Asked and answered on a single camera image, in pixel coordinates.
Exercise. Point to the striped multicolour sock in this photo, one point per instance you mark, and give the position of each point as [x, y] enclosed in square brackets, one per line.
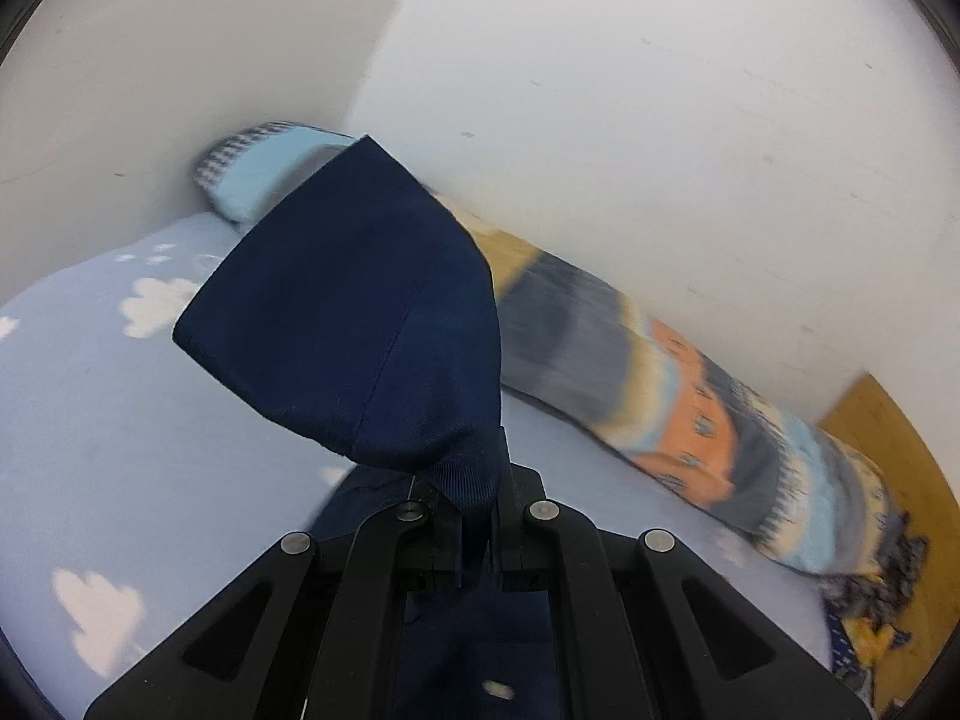
[675, 405]

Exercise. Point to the light blue cloud bed sheet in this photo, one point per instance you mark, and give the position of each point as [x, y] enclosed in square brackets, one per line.
[150, 427]

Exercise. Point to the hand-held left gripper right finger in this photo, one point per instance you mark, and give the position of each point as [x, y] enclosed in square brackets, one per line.
[519, 540]

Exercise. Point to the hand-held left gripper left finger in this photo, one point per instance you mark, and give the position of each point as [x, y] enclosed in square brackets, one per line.
[435, 549]

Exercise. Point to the dark patterned cloth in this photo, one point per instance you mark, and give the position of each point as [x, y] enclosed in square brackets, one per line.
[877, 600]

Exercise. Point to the wooden bed frame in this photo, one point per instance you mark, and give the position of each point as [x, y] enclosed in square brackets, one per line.
[892, 450]

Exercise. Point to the checked light blue pillow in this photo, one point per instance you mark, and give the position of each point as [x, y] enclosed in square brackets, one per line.
[247, 172]

